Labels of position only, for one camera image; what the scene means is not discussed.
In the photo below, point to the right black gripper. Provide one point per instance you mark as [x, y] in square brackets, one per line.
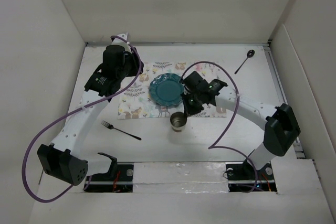
[189, 110]

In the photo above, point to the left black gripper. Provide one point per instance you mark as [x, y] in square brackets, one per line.
[133, 58]

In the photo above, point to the teal scalloped plate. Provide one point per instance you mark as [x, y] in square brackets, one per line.
[166, 90]

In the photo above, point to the stainless steel cup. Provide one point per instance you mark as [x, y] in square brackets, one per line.
[178, 121]

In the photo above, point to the floral animal print cloth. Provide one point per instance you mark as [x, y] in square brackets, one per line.
[136, 102]

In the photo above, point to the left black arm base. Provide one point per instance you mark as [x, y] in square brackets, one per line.
[117, 179]

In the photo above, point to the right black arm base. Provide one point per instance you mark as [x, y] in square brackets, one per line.
[242, 177]

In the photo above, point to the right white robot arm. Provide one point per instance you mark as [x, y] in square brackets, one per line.
[279, 123]

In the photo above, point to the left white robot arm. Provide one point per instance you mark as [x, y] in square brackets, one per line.
[61, 158]

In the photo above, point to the black metal fork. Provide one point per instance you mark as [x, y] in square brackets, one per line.
[111, 127]

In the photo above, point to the black spoon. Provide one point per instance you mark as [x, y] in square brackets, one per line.
[249, 55]

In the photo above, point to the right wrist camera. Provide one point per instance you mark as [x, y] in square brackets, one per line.
[194, 82]

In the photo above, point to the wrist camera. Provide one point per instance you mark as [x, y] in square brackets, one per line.
[194, 82]
[113, 60]

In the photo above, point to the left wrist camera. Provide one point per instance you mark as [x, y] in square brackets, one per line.
[113, 60]

